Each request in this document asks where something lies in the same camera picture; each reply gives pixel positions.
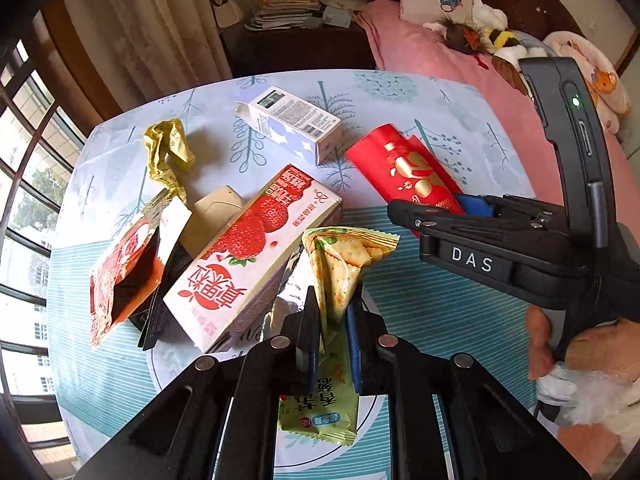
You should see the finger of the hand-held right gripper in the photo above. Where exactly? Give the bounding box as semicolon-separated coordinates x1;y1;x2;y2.
455;192;568;226
387;199;547;247

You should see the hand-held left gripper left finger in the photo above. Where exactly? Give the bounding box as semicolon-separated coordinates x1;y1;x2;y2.
75;285;323;480

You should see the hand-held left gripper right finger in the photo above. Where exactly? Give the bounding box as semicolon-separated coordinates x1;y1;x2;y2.
345;297;591;480

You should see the red gold packet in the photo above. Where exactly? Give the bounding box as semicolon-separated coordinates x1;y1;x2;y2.
345;122;468;238

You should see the green cracker wrapper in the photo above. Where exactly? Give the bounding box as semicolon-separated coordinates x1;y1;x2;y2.
265;226;401;447

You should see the white and blue box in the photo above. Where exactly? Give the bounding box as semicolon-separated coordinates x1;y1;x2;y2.
233;85;345;166

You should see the pale yellow paper envelope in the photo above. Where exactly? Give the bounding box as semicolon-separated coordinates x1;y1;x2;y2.
192;186;248;256

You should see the person's right hand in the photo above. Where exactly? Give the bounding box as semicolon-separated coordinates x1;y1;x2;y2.
526;305;640;386

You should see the cream bear print pillow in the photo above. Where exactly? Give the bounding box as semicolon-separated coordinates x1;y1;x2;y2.
542;30;631;133

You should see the brown fabric toy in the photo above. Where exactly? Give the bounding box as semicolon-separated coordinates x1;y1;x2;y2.
492;55;531;97

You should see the strawberry print drink carton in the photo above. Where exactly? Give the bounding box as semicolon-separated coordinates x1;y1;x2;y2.
163;164;345;355

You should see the bee plush toy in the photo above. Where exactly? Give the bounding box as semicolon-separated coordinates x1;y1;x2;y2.
482;27;548;61

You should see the black flat box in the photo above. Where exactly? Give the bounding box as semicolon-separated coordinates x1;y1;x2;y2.
127;250;196;351

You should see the bed with pink sheet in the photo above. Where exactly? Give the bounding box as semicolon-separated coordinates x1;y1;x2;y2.
352;0;640;480

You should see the brown feathered plush toy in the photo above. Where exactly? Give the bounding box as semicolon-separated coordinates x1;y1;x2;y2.
425;15;493;56

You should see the white plush toy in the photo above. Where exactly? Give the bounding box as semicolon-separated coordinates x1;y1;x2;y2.
472;0;508;29

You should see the red orange snack bag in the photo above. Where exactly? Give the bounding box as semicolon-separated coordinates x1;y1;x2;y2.
89;195;193;351

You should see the dark wooden nightstand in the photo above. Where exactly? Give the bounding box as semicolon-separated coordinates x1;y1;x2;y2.
220;20;381;79

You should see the small grey blue box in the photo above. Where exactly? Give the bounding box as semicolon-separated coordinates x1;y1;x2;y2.
322;5;354;27

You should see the crumpled gold foil wrapper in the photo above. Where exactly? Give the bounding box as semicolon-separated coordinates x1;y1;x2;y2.
144;118;197;196

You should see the stack of papers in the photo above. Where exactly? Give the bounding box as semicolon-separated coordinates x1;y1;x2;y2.
245;0;323;29

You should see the tree print light blue tablecloth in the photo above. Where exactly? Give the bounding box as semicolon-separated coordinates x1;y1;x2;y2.
47;69;538;480

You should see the dark grid window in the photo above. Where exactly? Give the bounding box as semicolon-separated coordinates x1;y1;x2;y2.
0;35;86;480

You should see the beige patterned curtain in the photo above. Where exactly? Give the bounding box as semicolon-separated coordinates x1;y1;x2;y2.
97;0;236;111

